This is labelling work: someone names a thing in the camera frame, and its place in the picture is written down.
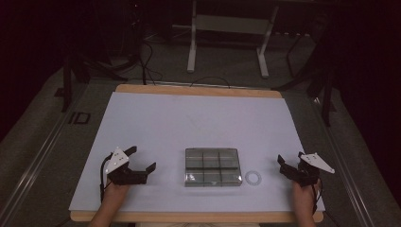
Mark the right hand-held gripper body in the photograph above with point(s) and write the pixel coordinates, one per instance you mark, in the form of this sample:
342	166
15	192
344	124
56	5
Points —
307	172

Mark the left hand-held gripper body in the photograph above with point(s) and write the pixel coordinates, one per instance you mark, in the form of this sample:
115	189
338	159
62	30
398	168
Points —
117	159

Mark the clear grey compartment box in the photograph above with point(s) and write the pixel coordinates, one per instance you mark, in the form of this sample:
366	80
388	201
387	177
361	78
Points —
211	167

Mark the person's right hand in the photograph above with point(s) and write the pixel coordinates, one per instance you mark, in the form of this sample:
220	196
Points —
303	195

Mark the person's left hand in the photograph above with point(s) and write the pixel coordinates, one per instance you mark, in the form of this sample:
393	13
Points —
116	193

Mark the black tripod stand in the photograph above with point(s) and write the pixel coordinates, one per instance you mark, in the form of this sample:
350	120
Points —
327	94
66	85

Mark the wooden table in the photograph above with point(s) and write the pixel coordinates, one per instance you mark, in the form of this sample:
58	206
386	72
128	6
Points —
195	90

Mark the white metal stand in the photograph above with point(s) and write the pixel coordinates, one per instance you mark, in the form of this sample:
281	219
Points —
233	24

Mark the metal floor rail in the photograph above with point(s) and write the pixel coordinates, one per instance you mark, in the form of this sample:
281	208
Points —
38	160
346	176

